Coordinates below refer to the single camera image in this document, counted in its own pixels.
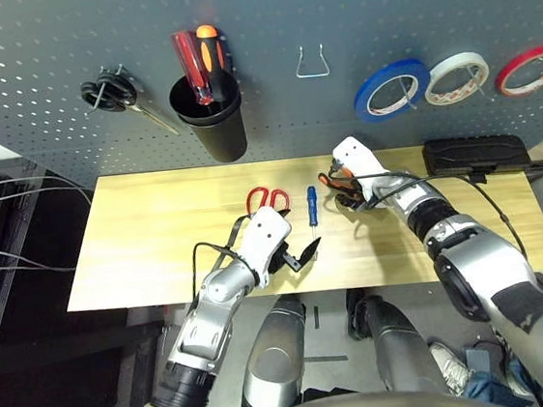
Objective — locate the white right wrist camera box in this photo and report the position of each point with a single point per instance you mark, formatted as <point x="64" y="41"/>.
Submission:
<point x="356" y="155"/>

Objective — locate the blue tape roll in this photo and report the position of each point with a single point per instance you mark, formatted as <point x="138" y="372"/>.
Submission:
<point x="363" y="101"/>

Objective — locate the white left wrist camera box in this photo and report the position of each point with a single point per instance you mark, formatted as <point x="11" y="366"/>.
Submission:
<point x="265" y="238"/>

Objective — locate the black plastic cup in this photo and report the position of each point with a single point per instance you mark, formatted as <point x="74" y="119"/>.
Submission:
<point x="221" y="136"/>

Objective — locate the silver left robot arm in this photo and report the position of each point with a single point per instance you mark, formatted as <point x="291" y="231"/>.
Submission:
<point x="207" y="327"/>

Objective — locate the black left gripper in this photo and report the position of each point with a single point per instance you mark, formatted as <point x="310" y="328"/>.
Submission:
<point x="281" y="258"/>

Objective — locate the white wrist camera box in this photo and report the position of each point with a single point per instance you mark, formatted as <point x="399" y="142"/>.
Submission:
<point x="265" y="238"/>
<point x="356" y="155"/>

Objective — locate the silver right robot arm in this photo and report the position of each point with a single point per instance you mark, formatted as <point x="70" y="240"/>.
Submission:
<point x="477" y="264"/>

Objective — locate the white tape roll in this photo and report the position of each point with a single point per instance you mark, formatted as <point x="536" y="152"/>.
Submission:
<point x="455" y="60"/>

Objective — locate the red tape roll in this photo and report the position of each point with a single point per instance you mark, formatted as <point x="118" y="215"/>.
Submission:
<point x="528" y="54"/>

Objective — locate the white sneaker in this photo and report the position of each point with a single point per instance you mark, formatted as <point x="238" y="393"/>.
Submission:
<point x="451" y="369"/>

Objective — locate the orange black needle-nose pliers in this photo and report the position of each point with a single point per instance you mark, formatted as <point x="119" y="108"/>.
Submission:
<point x="341" y="185"/>

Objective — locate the silver robot left leg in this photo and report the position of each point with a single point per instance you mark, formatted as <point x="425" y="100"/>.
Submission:
<point x="273" y="359"/>

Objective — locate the small blue screwdriver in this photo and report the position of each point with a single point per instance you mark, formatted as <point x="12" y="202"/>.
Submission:
<point x="312" y="206"/>

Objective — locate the blue jeans leg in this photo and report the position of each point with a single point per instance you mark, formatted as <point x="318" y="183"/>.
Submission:
<point x="490" y="384"/>

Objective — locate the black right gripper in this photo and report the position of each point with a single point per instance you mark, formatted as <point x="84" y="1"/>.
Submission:
<point x="352" y="199"/>

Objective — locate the black plastic tool case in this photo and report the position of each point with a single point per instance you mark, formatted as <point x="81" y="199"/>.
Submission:
<point x="475" y="153"/>

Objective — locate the dark grey pegboard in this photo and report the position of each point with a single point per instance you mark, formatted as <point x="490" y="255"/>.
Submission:
<point x="280" y="8"/>

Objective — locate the silver robot right leg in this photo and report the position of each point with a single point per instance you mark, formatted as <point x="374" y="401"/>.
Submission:
<point x="398" y="345"/>

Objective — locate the black equipment rack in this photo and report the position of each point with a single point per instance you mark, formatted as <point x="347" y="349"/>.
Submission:
<point x="20" y="307"/>

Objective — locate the silver robot leg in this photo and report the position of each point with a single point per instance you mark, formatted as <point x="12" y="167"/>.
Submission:
<point x="273" y="359"/>
<point x="398" y="345"/>

